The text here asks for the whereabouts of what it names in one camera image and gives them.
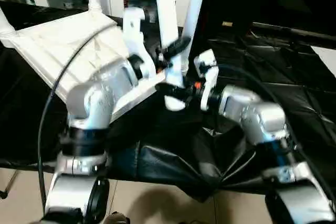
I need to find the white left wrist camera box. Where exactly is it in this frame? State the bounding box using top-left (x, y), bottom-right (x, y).
top-left (122, 6), bottom-right (158, 83)

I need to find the thin metal stand leg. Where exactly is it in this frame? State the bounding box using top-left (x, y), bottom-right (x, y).
top-left (0, 169), bottom-right (19, 199)

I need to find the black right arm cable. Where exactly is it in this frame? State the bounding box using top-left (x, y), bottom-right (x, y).
top-left (213, 64), bottom-right (295, 146)

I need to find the white flat panel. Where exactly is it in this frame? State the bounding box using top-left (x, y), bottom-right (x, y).
top-left (312, 46), bottom-right (336, 65)

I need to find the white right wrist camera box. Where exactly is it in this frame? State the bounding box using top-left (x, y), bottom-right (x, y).
top-left (193, 49), bottom-right (220, 112)

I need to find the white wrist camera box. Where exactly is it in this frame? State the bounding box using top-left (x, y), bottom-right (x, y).
top-left (193, 49), bottom-right (220, 112)
top-left (122, 6), bottom-right (158, 83)

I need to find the dark horizontal rail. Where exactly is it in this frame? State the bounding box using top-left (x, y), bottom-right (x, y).
top-left (251, 22), bottom-right (336, 38)

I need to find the black plastic mat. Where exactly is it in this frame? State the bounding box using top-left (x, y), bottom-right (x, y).
top-left (0, 1), bottom-right (336, 204)

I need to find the white plastic table top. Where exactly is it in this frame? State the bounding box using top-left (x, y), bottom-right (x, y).
top-left (0, 10), bottom-right (184, 125)

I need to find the dark rounded robot foot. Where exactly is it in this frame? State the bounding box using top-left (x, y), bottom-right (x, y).
top-left (105, 212), bottom-right (129, 224)

